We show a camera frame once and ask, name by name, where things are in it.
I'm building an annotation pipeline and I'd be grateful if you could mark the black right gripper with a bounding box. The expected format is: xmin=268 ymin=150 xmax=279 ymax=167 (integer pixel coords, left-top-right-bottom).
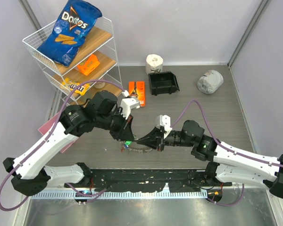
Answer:
xmin=137 ymin=126 xmax=194 ymax=152

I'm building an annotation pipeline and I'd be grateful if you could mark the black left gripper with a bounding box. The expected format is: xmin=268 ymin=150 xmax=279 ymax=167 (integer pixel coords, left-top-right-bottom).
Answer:
xmin=96 ymin=108 xmax=135 ymax=140

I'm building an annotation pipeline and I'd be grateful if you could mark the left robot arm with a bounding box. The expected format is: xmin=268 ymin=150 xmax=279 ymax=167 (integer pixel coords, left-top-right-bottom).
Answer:
xmin=3 ymin=90 xmax=140 ymax=196

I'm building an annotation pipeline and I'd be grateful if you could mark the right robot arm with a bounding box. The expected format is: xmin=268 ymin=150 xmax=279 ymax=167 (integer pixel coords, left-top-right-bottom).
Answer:
xmin=137 ymin=120 xmax=283 ymax=199

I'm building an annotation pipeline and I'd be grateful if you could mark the orange razor box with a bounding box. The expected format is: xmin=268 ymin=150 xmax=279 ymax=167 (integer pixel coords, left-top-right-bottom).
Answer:
xmin=128 ymin=81 xmax=146 ymax=107

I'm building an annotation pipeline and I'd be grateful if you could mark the black plastic storage bin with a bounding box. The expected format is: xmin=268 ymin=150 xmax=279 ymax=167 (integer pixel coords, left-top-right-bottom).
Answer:
xmin=148 ymin=72 xmax=180 ymax=96

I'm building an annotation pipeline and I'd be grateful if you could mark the yellow M&M candy bag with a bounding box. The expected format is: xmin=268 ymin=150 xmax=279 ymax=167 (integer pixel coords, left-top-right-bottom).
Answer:
xmin=62 ymin=78 xmax=90 ymax=96

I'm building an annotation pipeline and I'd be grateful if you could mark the white toilet paper roll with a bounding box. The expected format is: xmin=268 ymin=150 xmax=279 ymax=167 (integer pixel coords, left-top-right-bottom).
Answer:
xmin=145 ymin=54 xmax=164 ymax=74

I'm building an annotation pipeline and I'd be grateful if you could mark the orange snack box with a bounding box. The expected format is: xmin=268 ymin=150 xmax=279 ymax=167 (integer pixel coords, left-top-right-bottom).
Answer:
xmin=76 ymin=54 xmax=100 ymax=76

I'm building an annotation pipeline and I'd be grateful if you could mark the pink plastic tray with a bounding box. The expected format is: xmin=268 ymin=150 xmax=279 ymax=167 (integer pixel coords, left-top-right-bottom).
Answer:
xmin=38 ymin=114 xmax=73 ymax=153

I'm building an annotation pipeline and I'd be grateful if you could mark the grey wrapped paper bundle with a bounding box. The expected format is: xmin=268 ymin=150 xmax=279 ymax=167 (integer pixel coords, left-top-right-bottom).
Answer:
xmin=197 ymin=70 xmax=224 ymax=94

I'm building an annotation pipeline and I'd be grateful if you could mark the blue Doritos chip bag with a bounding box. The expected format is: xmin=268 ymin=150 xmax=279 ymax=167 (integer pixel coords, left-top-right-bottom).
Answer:
xmin=37 ymin=0 xmax=102 ymax=67

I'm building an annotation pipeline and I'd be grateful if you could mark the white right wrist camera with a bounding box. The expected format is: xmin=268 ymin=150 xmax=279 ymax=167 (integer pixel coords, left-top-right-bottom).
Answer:
xmin=155 ymin=115 xmax=172 ymax=139

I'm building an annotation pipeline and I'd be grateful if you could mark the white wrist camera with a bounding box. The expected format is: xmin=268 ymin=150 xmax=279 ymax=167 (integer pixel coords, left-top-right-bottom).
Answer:
xmin=120 ymin=90 xmax=140 ymax=119
xmin=155 ymin=115 xmax=172 ymax=139

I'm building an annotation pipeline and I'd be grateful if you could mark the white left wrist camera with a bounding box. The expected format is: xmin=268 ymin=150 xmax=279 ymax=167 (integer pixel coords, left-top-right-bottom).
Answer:
xmin=120 ymin=90 xmax=140 ymax=119

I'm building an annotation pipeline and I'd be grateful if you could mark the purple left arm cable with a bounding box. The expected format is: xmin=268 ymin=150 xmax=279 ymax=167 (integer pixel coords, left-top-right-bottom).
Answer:
xmin=0 ymin=79 xmax=130 ymax=211

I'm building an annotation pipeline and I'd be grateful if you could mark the white wire wooden shelf rack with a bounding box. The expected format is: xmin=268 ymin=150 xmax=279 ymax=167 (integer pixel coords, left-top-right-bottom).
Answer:
xmin=22 ymin=17 xmax=122 ymax=105

